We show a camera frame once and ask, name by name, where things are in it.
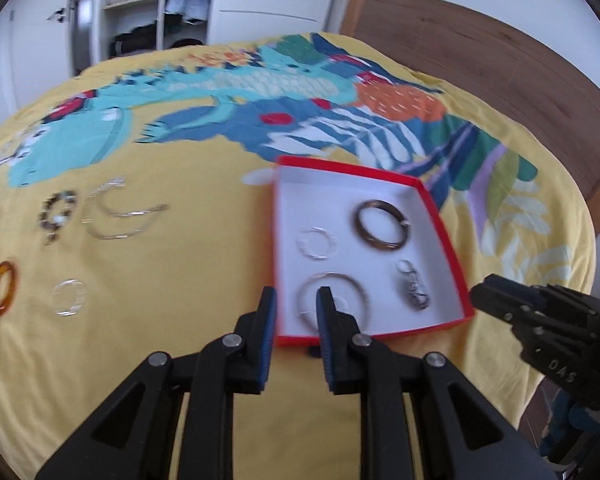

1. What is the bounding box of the silver metal wristwatch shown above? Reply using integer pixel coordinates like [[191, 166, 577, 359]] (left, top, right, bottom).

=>
[[396, 259, 430, 310]]

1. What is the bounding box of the dark brown bangle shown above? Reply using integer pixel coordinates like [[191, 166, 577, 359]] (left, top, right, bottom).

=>
[[352, 200, 411, 252]]

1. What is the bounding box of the thin silver bangle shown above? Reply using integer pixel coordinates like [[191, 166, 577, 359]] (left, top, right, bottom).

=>
[[296, 272, 372, 334]]

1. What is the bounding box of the silver twisted hoop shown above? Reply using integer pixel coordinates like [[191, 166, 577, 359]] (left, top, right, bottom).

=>
[[297, 226, 337, 261]]

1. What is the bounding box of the red white jewelry box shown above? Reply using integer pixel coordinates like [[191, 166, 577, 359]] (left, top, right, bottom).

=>
[[273, 156, 474, 346]]

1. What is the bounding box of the wooden headboard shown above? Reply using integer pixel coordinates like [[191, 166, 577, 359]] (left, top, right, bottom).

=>
[[339, 0, 600, 232]]

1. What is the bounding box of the yellow patterned bedspread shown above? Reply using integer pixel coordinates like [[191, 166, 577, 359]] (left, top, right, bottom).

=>
[[0, 34, 595, 479]]

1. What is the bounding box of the white wardrobe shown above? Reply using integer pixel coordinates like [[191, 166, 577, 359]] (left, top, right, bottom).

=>
[[0, 0, 332, 122]]

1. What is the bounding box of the silver twisted ring bangle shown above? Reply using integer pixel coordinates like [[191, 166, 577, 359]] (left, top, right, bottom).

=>
[[50, 278, 87, 318]]

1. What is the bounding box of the silver chain necklace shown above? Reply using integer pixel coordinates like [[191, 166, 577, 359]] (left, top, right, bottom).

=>
[[81, 175, 171, 241]]

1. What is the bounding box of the brown white beaded bracelet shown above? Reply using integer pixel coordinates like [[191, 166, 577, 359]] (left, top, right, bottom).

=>
[[37, 188, 80, 247]]

